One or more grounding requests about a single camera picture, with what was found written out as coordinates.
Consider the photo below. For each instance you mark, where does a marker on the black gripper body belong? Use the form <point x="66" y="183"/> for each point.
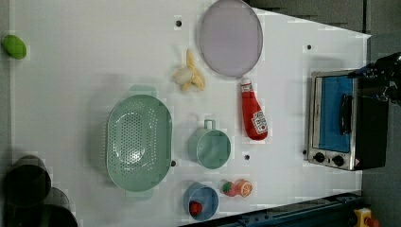
<point x="380" y="80"/>

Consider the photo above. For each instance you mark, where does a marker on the red ketchup bottle toy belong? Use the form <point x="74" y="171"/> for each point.
<point x="255" y="122"/>

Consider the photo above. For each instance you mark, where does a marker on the green oval strainer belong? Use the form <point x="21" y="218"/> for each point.
<point x="139" y="140"/>

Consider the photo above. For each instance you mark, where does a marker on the toaster oven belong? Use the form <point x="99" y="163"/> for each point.
<point x="348" y="125"/>

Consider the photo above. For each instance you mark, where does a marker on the yellow red emergency button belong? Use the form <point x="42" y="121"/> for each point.
<point x="365" y="219"/>

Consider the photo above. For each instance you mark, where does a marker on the lilac round plate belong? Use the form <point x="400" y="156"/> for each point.
<point x="231" y="38"/>

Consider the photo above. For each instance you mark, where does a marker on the orange slice toy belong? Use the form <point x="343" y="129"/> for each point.
<point x="244" y="188"/>

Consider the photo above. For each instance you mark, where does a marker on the green mug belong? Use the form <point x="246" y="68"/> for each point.
<point x="208" y="146"/>

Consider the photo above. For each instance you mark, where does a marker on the peeled banana toy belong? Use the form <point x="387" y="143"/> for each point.
<point x="189" y="75"/>

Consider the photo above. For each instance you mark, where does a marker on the strawberry toy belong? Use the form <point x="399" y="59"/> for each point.
<point x="229" y="189"/>

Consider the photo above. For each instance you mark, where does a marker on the blue cup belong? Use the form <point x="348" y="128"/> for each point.
<point x="206" y="196"/>

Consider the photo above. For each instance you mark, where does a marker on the red tomato toy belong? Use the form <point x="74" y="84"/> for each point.
<point x="195" y="208"/>

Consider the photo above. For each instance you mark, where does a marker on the green lime toy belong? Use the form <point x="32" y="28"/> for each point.
<point x="14" y="46"/>

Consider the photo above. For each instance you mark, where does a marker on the blue metal frame rail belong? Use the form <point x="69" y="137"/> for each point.
<point x="334" y="211"/>

